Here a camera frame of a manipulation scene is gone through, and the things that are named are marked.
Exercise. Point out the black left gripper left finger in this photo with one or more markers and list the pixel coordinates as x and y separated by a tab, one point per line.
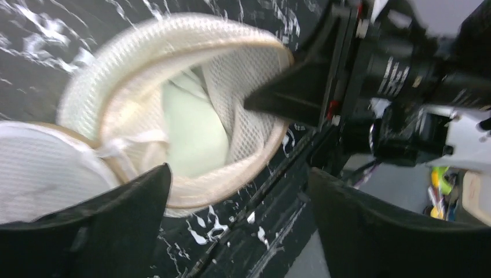
111	235

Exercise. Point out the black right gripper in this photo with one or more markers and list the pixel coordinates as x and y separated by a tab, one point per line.
405	97

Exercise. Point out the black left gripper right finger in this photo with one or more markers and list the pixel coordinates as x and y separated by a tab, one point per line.
363	236

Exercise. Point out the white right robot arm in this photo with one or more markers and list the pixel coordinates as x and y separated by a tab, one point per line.
371	81

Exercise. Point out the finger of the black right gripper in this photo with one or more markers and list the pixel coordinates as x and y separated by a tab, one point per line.
296	95

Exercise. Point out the white mesh laundry bag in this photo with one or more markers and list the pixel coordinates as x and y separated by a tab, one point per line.
110	125

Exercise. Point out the pale green bra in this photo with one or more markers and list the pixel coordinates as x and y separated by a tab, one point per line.
198	142

